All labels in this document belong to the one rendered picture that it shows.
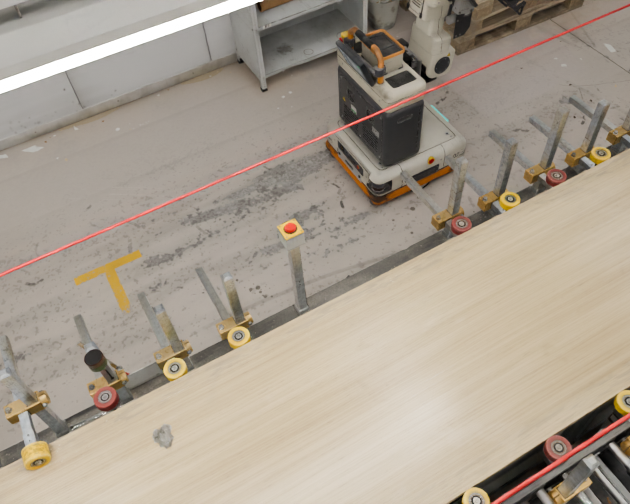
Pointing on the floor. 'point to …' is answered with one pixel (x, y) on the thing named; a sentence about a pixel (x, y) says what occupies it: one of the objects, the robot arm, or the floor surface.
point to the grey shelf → (292, 32)
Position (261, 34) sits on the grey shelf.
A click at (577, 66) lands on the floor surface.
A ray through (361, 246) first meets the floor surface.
